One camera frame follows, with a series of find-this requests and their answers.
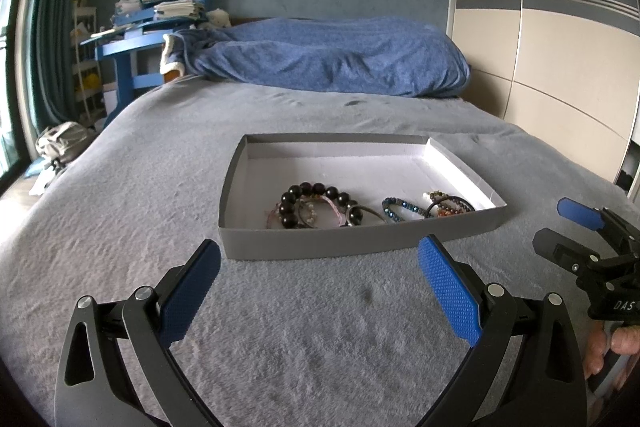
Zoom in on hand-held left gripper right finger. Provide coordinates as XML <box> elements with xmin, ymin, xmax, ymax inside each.
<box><xmin>415</xmin><ymin>234</ymin><xmax>588</xmax><ymax>427</ymax></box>

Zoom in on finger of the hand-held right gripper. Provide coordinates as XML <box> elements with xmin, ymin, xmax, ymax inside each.
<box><xmin>532</xmin><ymin>228</ymin><xmax>602</xmax><ymax>278</ymax></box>
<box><xmin>556</xmin><ymin>197</ymin><xmax>640</xmax><ymax>258</ymax></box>

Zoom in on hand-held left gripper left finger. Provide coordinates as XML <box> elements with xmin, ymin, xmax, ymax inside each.
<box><xmin>54</xmin><ymin>238</ymin><xmax>222</xmax><ymax>427</ymax></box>

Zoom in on small multicolour bead bracelet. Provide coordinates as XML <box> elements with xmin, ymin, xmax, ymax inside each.
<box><xmin>429</xmin><ymin>201</ymin><xmax>474</xmax><ymax>219</ymax></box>

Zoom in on thin black bangle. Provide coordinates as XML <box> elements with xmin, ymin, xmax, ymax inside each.
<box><xmin>425</xmin><ymin>193</ymin><xmax>477</xmax><ymax>219</ymax></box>

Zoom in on blue bead bracelet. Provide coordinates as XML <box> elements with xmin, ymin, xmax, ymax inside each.
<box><xmin>381</xmin><ymin>196</ymin><xmax>427</xmax><ymax>223</ymax></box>

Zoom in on silver bangle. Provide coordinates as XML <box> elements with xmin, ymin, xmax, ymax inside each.
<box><xmin>348</xmin><ymin>204</ymin><xmax>390</xmax><ymax>226</ymax></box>

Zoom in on large black bead bracelet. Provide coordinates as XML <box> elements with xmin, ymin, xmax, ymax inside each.
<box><xmin>278</xmin><ymin>182</ymin><xmax>364</xmax><ymax>229</ymax></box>

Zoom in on grey cardboard box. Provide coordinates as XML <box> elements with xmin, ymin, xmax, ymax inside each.
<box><xmin>217</xmin><ymin>133</ymin><xmax>510</xmax><ymax>262</ymax></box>

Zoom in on pearl bead bracelet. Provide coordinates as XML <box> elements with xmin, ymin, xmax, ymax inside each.
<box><xmin>294</xmin><ymin>200</ymin><xmax>322</xmax><ymax>228</ymax></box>

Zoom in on pink cord bracelet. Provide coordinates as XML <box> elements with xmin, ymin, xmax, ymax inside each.
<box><xmin>265</xmin><ymin>196</ymin><xmax>351</xmax><ymax>229</ymax></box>

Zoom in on person's right hand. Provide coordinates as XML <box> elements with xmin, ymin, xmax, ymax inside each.
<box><xmin>584</xmin><ymin>323</ymin><xmax>640</xmax><ymax>381</ymax></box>

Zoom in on grey bed cover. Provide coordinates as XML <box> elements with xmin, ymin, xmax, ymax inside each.
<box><xmin>0</xmin><ymin>79</ymin><xmax>640</xmax><ymax>427</ymax></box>

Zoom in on beige wardrobe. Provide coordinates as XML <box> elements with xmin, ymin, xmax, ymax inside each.
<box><xmin>446</xmin><ymin>0</ymin><xmax>640</xmax><ymax>204</ymax></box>

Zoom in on white paper sheet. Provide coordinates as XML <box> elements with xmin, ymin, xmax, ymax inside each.
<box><xmin>27</xmin><ymin>167</ymin><xmax>57</xmax><ymax>196</ymax></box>

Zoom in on grey bag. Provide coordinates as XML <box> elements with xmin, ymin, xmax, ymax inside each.
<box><xmin>35</xmin><ymin>122</ymin><xmax>99</xmax><ymax>168</ymax></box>

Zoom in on blue desk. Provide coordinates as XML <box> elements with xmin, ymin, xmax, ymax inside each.
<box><xmin>80</xmin><ymin>0</ymin><xmax>212</xmax><ymax>118</ymax></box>

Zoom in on white shelf rack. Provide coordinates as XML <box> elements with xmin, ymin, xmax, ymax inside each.
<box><xmin>70</xmin><ymin>0</ymin><xmax>109</xmax><ymax>128</ymax></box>

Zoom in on blue fleece blanket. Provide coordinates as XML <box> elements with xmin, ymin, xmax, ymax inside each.
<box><xmin>161</xmin><ymin>18</ymin><xmax>472</xmax><ymax>99</ymax></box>

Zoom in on white plush toy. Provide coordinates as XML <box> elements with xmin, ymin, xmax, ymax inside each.
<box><xmin>207</xmin><ymin>8</ymin><xmax>232</xmax><ymax>30</ymax></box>

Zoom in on stack of papers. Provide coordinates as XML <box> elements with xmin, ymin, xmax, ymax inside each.
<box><xmin>152</xmin><ymin>0</ymin><xmax>207</xmax><ymax>24</ymax></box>

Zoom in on window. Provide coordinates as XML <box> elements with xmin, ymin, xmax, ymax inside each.
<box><xmin>0</xmin><ymin>0</ymin><xmax>27</xmax><ymax>180</ymax></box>

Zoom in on green curtain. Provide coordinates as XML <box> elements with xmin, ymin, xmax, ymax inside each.
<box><xmin>20</xmin><ymin>0</ymin><xmax>108</xmax><ymax>138</ymax></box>

